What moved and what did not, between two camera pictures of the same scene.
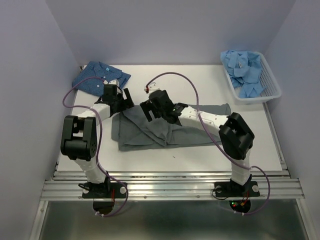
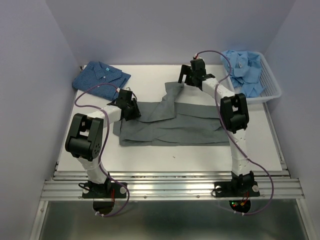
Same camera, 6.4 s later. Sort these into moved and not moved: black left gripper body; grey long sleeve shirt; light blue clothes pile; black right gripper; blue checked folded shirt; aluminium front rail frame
Moved: grey long sleeve shirt; black left gripper body; black right gripper
Not moved: blue checked folded shirt; light blue clothes pile; aluminium front rail frame
